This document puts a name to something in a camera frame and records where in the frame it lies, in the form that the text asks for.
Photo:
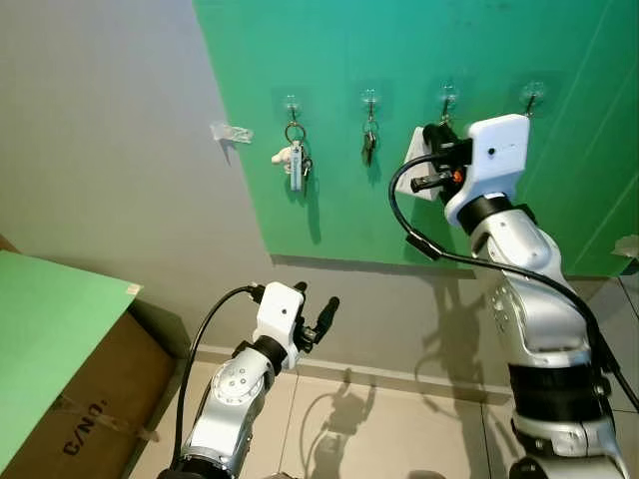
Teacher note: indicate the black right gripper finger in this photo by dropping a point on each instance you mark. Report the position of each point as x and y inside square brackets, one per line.
[439, 136]

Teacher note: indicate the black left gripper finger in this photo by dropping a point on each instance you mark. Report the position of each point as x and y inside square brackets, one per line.
[300, 288]
[328, 314]

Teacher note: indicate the white key card tag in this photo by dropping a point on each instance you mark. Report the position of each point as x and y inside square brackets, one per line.
[412, 148]

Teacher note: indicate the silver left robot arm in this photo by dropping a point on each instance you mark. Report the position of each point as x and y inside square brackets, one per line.
[235, 389]

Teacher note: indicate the small dark key bunch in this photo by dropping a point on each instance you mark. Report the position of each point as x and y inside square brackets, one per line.
[369, 145]

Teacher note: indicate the key bunch with white figure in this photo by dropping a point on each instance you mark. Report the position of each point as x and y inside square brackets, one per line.
[296, 165]

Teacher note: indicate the clear tape strip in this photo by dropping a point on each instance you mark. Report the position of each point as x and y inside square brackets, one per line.
[627, 245]
[232, 131]

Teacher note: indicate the brown cardboard box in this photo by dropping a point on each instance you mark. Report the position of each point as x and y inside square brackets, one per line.
[100, 409]

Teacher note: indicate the small green board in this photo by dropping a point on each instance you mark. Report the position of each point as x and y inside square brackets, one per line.
[50, 339]

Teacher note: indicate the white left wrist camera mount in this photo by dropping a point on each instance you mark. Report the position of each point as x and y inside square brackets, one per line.
[278, 309]

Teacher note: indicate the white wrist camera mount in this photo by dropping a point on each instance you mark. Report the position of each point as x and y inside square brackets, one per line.
[278, 309]
[494, 160]

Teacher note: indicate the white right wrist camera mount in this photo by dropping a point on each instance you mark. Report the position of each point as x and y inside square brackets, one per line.
[494, 160]

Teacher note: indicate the clear adhesive wall hook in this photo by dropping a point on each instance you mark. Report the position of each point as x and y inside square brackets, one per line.
[448, 97]
[370, 99]
[532, 95]
[292, 103]

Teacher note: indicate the large green wall board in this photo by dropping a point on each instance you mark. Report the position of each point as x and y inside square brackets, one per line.
[329, 220]

